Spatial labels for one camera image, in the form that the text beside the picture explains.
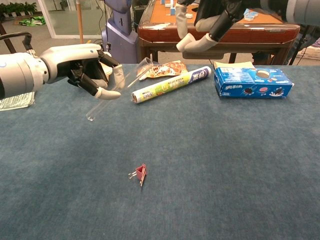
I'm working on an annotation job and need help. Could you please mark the orange snack pouch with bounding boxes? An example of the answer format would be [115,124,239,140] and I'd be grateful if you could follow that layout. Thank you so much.
[136,60,188,81]

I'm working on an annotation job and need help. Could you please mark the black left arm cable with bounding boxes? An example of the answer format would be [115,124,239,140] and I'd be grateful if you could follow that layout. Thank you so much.
[0,31,35,55]

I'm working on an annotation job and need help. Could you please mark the wooden pole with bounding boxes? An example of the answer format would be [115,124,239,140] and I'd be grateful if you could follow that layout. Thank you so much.
[76,0,85,45]

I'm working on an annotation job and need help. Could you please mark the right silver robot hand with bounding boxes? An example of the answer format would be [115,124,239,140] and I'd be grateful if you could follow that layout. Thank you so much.
[174,0,263,53]

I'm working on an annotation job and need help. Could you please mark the red binder clip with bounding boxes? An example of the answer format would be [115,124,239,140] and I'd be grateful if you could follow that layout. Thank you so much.
[127,163,148,188]

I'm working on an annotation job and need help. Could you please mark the clear plastic tube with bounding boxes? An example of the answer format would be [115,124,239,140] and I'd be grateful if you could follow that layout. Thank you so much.
[85,56,154,122]

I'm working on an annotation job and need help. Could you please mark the blue cookie box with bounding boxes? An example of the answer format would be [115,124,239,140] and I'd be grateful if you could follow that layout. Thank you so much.
[213,66,294,100]

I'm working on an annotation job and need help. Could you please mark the blue-grey machine base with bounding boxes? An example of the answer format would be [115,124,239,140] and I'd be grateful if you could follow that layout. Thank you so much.
[101,0,139,64]

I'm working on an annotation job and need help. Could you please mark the white plastic basket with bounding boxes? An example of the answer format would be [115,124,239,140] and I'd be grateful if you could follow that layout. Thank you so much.
[296,46,320,61]

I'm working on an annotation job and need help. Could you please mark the brown mahjong table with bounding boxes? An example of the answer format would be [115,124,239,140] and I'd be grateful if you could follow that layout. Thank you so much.
[137,0,301,65]

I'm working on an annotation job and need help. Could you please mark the green potted plants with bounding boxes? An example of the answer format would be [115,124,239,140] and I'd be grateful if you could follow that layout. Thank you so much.
[0,1,38,17]

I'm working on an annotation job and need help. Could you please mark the green bag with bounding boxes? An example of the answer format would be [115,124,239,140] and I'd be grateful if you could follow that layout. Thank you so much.
[18,15,47,27]

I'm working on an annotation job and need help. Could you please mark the blue felt table mat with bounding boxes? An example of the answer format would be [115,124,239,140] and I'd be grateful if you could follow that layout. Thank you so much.
[0,61,320,240]

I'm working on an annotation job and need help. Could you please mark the beige plastic container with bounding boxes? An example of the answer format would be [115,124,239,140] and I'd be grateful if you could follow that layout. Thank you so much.
[99,51,114,83]

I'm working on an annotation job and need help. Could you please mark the dark wooden table leg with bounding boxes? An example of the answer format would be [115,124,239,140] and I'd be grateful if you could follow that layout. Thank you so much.
[0,22,17,55]

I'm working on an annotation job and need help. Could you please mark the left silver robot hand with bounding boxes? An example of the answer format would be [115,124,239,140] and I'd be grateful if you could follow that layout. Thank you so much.
[39,43,126,101]

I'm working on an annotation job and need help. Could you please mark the green cling film roll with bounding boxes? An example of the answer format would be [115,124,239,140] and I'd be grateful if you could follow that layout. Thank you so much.
[130,65,213,105]

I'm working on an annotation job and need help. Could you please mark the black tripod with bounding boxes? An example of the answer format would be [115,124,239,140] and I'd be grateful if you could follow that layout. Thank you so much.
[288,24,311,66]

